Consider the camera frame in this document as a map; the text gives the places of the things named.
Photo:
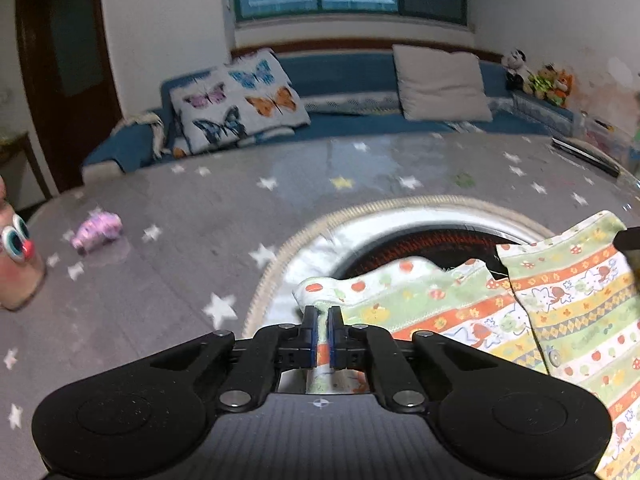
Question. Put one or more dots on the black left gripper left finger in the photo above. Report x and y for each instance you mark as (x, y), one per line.
(298, 343)

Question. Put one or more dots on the butterfly print pillow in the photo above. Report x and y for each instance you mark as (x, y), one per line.
(233, 103)

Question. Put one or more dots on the patterned green children's cardigan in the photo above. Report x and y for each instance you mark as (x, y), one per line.
(567, 306)

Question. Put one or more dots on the beige sofa pillow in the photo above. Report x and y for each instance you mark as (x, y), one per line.
(439, 86)

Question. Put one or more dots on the clear plastic storage box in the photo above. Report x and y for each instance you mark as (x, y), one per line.
(614, 142)

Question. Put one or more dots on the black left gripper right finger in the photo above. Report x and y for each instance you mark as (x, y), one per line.
(348, 344)

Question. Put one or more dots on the black remote control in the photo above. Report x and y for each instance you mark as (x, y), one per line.
(588, 154)

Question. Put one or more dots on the pink toy pig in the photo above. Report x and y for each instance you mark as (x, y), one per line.
(97, 230)

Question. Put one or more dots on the orange fox plush toy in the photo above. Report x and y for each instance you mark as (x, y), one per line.
(563, 85)

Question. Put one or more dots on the panda plush toy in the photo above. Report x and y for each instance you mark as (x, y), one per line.
(518, 75)

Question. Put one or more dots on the blue sofa bench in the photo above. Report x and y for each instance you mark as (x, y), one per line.
(345, 94)

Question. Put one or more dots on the dark wooden door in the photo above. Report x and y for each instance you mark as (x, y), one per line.
(68, 81)

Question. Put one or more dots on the grey star-pattern tablecloth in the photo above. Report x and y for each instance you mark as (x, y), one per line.
(197, 235)

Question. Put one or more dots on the brown bear plush toy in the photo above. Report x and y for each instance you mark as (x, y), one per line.
(542, 82)

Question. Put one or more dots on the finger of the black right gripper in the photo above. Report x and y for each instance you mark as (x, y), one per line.
(627, 240)

